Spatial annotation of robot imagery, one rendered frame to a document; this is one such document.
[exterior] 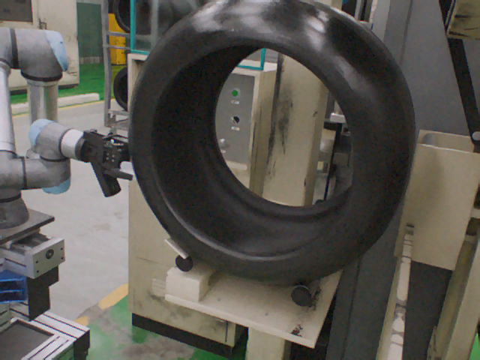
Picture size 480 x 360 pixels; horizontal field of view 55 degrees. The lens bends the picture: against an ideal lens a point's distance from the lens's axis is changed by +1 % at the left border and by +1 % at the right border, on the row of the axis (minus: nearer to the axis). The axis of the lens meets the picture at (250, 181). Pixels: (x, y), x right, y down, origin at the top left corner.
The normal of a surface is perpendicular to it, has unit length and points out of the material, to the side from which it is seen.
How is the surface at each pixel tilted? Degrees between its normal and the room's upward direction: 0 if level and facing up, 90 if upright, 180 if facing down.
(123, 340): 0
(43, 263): 90
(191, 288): 90
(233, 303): 0
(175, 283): 90
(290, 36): 80
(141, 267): 90
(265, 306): 0
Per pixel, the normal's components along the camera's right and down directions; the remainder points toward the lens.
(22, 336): 0.09, -0.94
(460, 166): -0.36, 0.29
